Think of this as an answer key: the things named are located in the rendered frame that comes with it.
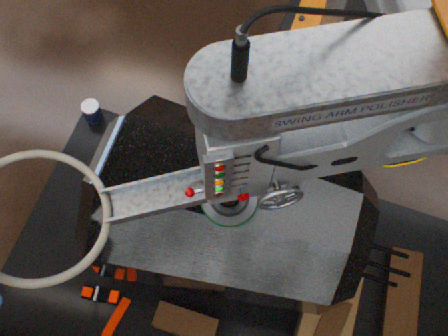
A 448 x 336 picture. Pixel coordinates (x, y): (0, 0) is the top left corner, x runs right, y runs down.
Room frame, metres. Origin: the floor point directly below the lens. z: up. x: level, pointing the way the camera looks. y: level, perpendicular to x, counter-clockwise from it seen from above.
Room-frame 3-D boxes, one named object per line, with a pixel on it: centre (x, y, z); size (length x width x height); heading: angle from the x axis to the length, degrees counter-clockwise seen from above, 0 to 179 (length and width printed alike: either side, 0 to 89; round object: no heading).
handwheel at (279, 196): (0.61, -0.17, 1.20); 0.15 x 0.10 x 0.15; 104
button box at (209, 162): (0.57, 0.02, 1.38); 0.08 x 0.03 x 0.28; 104
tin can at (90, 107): (1.46, 0.76, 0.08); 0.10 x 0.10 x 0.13
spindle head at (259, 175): (0.72, -0.10, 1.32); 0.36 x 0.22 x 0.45; 104
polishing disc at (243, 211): (0.70, -0.02, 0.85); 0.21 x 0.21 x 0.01
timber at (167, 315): (0.33, 0.15, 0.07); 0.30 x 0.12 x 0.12; 74
